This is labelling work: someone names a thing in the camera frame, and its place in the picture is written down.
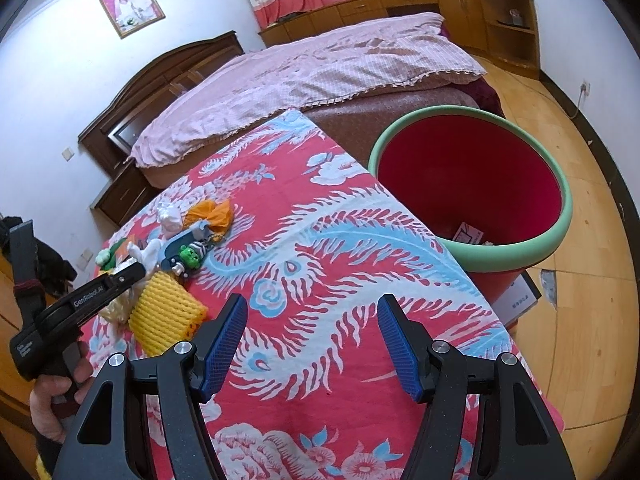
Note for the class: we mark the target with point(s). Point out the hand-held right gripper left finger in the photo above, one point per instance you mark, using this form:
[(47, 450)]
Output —
[(225, 345)]

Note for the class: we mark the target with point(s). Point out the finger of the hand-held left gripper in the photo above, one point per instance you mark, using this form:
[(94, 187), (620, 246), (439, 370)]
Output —
[(125, 280)]

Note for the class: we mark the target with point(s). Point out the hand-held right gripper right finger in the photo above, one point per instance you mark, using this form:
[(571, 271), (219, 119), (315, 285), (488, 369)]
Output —
[(395, 350)]

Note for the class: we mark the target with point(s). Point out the cream plastic bag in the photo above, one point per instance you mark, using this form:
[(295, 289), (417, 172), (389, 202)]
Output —
[(117, 310)]

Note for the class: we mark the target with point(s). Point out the orange carton box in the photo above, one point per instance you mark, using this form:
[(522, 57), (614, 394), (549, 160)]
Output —
[(129, 238)]

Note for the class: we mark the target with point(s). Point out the yellow foam fruit net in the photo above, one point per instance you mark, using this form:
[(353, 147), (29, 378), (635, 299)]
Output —
[(165, 310)]

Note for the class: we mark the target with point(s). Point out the blue curved plastic piece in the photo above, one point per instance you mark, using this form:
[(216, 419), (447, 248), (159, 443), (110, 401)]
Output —
[(175, 247)]

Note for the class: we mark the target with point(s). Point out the white plastic bag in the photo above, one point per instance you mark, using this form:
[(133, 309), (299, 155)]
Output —
[(170, 217)]

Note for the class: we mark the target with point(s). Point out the orange plastic bag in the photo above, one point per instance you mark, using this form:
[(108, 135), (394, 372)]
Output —
[(215, 215)]

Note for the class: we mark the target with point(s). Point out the red bucket with green rim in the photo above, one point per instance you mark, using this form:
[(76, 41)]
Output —
[(465, 170)]

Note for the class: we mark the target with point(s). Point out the person's left hand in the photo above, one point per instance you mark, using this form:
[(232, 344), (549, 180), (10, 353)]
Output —
[(45, 405)]

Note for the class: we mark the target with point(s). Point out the green clover toy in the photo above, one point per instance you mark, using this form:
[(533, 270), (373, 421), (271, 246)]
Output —
[(107, 260)]

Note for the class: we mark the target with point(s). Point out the dark hanging jacket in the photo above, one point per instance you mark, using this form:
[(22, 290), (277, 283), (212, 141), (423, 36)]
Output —
[(50, 265)]

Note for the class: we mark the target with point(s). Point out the dark wooden nightstand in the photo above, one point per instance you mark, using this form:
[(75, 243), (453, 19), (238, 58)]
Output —
[(125, 195)]

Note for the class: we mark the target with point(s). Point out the red floral printed tablecloth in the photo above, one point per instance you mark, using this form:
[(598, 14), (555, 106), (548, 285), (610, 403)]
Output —
[(325, 260)]

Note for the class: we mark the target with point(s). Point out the cardboard box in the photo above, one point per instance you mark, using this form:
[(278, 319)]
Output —
[(520, 300)]

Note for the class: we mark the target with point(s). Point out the printed paper scrap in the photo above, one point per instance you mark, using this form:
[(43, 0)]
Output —
[(467, 234)]

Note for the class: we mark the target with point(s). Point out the dark wooden headboard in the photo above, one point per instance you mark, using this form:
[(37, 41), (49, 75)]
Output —
[(150, 80)]

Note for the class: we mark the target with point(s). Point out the bed with pink cover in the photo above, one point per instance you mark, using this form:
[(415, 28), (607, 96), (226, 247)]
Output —
[(300, 75)]

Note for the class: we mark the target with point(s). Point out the wooden corner shelf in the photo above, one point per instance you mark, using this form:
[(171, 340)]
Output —
[(507, 40)]

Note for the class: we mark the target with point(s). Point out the wooden cabinet row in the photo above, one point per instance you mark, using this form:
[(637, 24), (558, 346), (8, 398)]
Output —
[(360, 7)]

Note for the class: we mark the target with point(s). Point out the small glass jar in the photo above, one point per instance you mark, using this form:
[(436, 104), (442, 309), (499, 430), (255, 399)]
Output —
[(515, 17)]

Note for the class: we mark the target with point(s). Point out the low white wall socket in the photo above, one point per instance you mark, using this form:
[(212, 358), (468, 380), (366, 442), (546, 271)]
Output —
[(87, 258)]

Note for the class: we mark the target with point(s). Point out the white wall switch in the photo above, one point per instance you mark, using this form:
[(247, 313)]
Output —
[(67, 153)]

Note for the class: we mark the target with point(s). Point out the framed wall photo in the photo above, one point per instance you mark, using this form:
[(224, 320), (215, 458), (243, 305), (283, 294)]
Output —
[(131, 7)]

